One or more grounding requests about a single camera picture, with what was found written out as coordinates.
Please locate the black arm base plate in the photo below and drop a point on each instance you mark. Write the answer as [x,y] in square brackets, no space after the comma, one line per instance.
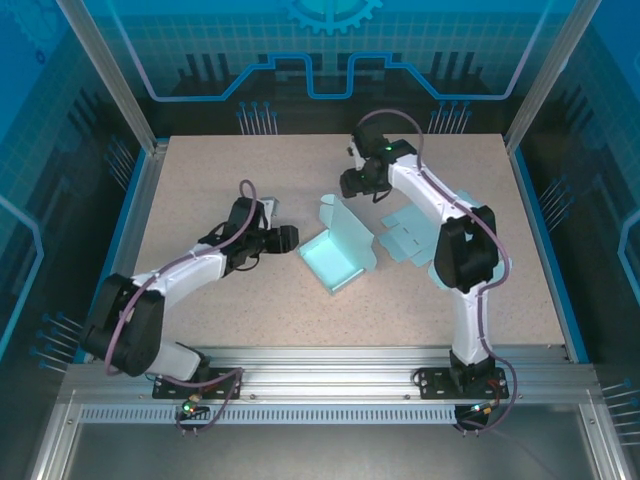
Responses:
[432,382]
[222,391]

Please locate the aluminium front rail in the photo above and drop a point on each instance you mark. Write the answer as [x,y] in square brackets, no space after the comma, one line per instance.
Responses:
[325,370]

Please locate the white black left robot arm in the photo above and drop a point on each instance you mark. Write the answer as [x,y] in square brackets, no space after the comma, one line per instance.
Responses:
[170,272]

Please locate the blue table edge strip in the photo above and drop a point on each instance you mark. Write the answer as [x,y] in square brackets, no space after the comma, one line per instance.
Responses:
[129,225]
[546,250]

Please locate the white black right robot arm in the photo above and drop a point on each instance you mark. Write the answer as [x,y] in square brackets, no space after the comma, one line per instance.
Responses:
[425,190]

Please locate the aluminium frame side bar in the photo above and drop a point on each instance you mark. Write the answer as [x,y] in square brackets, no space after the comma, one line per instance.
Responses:
[607,440]
[57,435]

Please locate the green lit connector plug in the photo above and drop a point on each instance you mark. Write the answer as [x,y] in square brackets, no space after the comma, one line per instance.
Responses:
[482,407]
[189,407]

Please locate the brushed metal front panel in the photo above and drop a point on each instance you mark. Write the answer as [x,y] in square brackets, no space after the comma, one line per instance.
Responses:
[325,455]

